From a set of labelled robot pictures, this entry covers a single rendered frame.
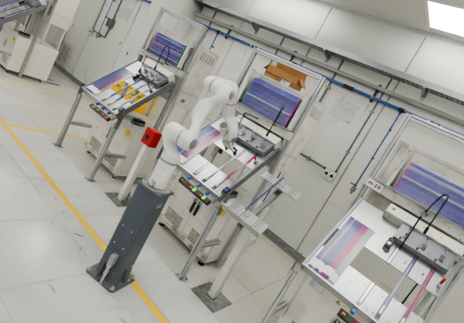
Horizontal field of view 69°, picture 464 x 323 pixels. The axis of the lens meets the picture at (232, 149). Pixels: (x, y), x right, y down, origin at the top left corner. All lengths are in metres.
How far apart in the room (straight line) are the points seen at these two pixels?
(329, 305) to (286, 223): 1.98
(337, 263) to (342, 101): 2.46
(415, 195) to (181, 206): 1.90
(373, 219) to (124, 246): 1.67
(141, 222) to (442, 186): 1.92
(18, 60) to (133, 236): 4.74
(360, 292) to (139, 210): 1.41
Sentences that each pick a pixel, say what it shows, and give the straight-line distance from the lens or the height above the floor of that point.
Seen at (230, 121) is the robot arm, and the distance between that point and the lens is 2.41.
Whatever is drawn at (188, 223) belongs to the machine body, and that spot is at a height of 0.24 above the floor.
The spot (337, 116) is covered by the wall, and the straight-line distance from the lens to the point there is 4.31.
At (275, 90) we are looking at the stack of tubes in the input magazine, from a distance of 2.96.
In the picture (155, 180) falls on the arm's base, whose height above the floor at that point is 0.75.
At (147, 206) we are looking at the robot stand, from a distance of 2.17.
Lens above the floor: 1.48
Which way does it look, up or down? 9 degrees down
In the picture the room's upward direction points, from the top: 28 degrees clockwise
